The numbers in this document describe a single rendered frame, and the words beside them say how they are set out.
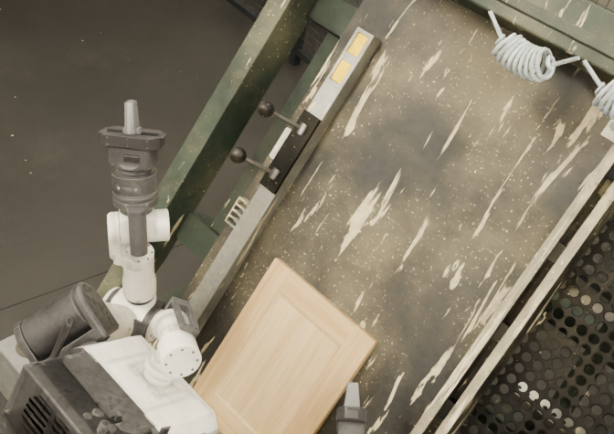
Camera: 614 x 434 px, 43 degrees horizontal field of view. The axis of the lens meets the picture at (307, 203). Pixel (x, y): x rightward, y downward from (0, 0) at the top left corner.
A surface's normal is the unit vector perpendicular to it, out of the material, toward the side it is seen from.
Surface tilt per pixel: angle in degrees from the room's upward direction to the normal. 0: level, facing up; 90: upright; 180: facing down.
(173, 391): 23
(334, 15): 57
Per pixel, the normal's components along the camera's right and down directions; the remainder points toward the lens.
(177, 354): 0.33, 0.47
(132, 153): -0.17, 0.40
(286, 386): -0.48, -0.12
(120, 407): 0.44, -0.84
